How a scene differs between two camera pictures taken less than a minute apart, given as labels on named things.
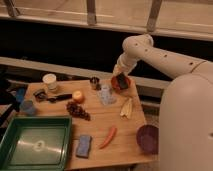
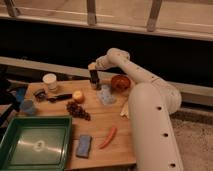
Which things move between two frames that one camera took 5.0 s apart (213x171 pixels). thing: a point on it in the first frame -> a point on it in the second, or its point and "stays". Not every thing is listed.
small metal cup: x=95 y=81 stays
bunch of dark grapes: x=77 y=110 stays
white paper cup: x=51 y=79 stays
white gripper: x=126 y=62 -> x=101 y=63
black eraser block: x=122 y=80 -> x=94 y=80
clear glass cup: x=106 y=95 stays
